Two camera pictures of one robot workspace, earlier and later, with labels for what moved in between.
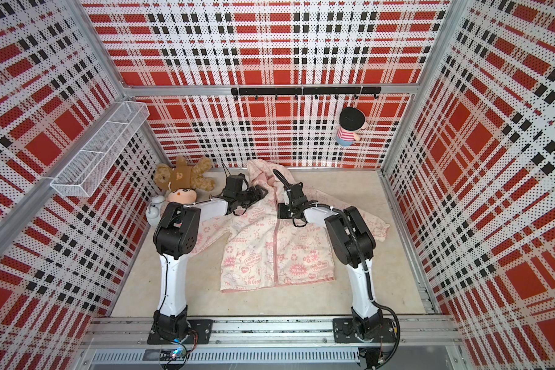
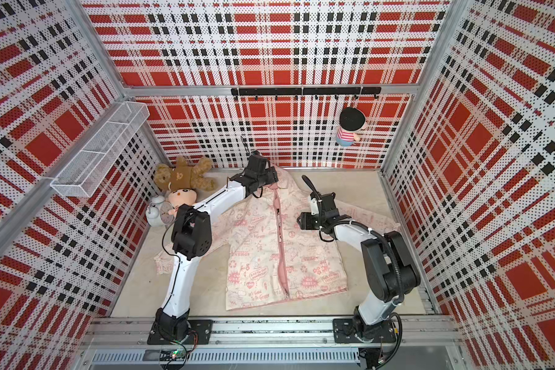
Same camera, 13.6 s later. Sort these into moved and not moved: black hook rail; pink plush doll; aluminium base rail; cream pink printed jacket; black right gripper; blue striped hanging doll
Moved: cream pink printed jacket; black right gripper
Not moved: black hook rail; blue striped hanging doll; aluminium base rail; pink plush doll
